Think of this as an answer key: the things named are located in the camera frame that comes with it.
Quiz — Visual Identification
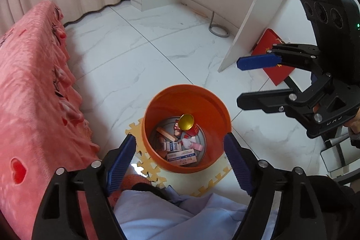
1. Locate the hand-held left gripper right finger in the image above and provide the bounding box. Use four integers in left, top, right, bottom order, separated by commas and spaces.
223, 132, 328, 240

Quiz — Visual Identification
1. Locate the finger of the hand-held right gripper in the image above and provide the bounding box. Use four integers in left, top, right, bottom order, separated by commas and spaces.
237, 89, 303, 114
236, 43, 324, 72

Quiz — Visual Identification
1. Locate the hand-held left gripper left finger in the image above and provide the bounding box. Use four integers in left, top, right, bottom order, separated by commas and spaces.
31, 133, 137, 240

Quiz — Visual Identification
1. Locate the small wooden block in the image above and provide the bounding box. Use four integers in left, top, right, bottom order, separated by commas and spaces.
157, 128, 178, 142

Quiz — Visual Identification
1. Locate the small medicine carton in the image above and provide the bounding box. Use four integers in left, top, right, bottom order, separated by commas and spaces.
164, 141, 182, 153

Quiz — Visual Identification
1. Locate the white and blue medicine box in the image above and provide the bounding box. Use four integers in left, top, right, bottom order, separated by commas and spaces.
166, 150, 198, 164

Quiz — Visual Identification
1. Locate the red paper cup gold rim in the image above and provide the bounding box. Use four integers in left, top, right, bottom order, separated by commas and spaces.
179, 114, 199, 138

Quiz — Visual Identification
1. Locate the orange trash bin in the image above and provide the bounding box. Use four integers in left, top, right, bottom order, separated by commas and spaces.
141, 84, 232, 173

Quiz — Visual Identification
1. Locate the person's right hand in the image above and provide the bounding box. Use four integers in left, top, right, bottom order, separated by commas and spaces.
345, 106, 360, 135

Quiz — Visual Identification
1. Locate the coral fuzzy cloth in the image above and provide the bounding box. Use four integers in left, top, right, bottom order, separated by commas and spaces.
108, 173, 148, 202

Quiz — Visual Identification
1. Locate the red booklet on floor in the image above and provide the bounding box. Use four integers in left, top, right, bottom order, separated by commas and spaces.
251, 29, 296, 86

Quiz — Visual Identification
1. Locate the yellow foam puzzle mat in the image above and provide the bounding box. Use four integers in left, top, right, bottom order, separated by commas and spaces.
125, 119, 234, 198

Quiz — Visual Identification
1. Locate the black cloth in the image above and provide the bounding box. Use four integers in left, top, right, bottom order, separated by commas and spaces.
132, 182, 183, 204

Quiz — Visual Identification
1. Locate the light blue garment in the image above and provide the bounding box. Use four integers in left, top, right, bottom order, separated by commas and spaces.
114, 189, 280, 240

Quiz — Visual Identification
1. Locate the pink printed blanket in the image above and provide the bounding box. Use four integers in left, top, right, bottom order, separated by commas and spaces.
0, 0, 113, 240

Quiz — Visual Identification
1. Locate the grey cable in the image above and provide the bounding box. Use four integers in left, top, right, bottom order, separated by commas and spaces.
209, 11, 230, 38

